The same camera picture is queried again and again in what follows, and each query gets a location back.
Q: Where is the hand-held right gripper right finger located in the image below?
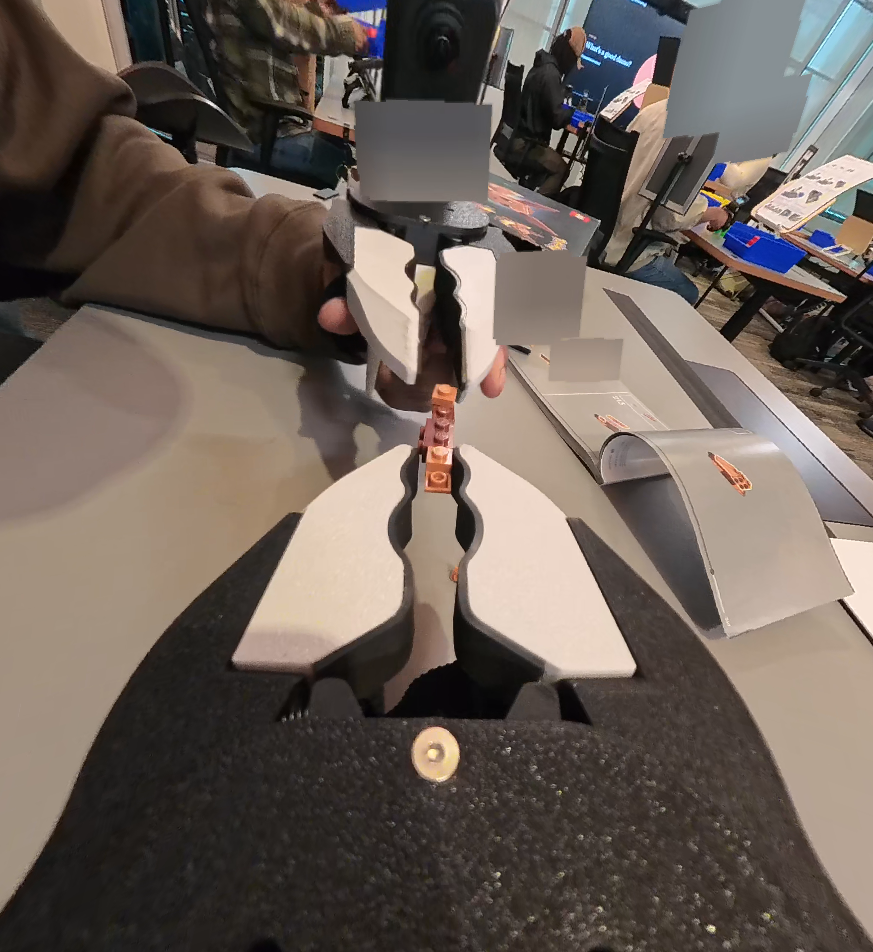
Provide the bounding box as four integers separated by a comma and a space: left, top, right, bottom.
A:
452, 444, 638, 678

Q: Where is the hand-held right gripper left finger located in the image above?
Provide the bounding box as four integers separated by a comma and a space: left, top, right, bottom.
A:
235, 444, 415, 678

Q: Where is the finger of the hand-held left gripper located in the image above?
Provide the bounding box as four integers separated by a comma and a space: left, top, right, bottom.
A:
437, 243, 506, 394
345, 227, 426, 400

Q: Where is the brick instruction booklet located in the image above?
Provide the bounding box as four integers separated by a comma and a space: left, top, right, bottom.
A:
508, 343, 854, 641

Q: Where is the person's left forearm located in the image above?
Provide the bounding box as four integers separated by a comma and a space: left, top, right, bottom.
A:
0, 0, 351, 361

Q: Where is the grey desk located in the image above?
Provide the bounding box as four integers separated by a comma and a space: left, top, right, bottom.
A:
0, 164, 873, 952

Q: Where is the person's left hand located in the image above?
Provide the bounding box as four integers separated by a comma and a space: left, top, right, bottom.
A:
318, 283, 509, 417

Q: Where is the brick set box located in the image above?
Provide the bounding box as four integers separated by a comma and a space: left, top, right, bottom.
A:
489, 179, 601, 257

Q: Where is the curled grey instruction booklet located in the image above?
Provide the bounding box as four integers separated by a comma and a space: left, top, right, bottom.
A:
604, 286, 873, 529

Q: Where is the stack of blue bins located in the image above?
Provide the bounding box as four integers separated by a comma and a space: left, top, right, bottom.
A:
724, 221, 812, 275

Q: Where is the wooden office table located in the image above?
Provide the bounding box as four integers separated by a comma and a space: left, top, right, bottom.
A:
683, 224, 854, 346

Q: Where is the black backpack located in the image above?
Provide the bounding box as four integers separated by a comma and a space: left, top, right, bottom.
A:
769, 302, 842, 368

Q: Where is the white board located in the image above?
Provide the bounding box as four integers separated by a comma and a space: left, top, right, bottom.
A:
754, 154, 873, 233

